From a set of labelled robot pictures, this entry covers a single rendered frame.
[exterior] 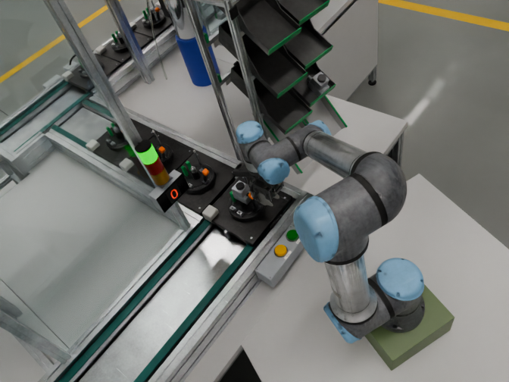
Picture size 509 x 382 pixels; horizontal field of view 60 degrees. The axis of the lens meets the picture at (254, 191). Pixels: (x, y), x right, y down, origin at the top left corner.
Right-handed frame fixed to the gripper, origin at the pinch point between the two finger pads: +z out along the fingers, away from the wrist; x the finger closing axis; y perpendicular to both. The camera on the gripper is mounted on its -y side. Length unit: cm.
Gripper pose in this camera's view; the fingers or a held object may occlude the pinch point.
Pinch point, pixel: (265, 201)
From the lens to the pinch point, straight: 150.2
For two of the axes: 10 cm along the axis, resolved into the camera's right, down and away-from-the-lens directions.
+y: 7.7, 3.9, -5.1
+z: 2.0, 6.1, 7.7
